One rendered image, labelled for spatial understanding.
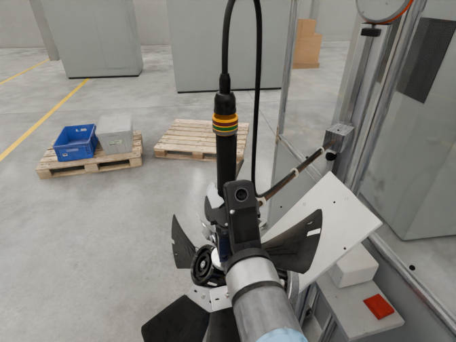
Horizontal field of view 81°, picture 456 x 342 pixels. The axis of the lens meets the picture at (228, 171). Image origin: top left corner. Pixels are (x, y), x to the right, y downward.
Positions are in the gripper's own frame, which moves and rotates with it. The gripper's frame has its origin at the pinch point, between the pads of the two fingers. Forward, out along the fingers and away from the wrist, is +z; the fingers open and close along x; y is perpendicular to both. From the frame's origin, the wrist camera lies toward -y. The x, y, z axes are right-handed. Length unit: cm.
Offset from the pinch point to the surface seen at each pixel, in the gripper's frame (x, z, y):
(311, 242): 18.3, -8.1, 13.4
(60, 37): -249, 728, 58
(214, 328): -4.7, -9.9, 37.8
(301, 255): 15.0, -10.2, 14.4
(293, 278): 21.8, 0.8, 40.5
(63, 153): -144, 272, 129
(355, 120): 57, 36, 6
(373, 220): 42.8, 0.9, 20.1
